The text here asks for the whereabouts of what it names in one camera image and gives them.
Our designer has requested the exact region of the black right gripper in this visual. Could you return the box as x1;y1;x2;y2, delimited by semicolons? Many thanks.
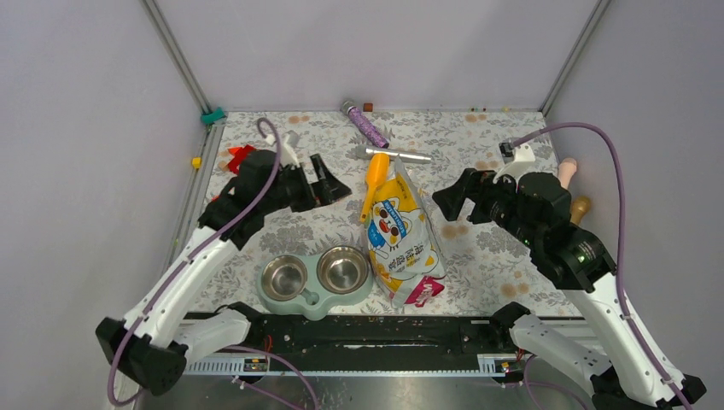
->
430;166;540;247

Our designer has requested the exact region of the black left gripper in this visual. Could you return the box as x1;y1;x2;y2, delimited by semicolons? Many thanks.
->
260;154;351;214

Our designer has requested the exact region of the yellow plastic scoop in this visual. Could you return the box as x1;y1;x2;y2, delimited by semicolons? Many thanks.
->
359;153;390;223

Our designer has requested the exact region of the pet food bag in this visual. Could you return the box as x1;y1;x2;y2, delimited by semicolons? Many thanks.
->
365;159;447;308

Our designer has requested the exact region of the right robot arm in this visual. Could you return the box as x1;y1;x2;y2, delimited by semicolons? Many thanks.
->
433;168;706;409

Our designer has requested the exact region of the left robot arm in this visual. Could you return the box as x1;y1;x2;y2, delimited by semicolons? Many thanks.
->
95;149;352;396

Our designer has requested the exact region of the green double pet bowl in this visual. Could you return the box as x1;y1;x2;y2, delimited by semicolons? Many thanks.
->
256;245;374;321

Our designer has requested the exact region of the silver metal microphone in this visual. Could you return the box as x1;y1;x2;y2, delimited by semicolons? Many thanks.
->
354;144;432;164

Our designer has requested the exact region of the purple glitter microphone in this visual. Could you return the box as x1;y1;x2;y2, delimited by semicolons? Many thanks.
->
341;101;389;148

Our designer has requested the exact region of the floral table mat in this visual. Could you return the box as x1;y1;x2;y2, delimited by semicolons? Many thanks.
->
192;111;576;316

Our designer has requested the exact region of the red plastic block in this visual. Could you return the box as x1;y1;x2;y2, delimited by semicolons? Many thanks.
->
227;144;256;175

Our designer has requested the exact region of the pink microphone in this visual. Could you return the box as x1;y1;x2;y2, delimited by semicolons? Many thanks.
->
558;157;578;190

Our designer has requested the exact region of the gold microphone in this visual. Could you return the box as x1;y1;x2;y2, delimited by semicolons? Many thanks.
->
570;196;592;226

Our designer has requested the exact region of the teal corner clip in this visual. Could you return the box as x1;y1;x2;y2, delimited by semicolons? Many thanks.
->
201;107;226;126

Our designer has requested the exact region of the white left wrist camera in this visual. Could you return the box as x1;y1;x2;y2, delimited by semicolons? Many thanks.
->
265;131;301;168

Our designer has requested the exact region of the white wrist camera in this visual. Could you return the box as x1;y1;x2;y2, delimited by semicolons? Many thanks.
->
493;142;535;183
265;131;301;168

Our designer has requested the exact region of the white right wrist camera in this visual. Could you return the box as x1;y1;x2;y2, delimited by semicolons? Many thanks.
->
493;142;535;183

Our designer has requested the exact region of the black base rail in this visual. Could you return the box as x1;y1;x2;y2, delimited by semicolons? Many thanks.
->
186;307;544;375

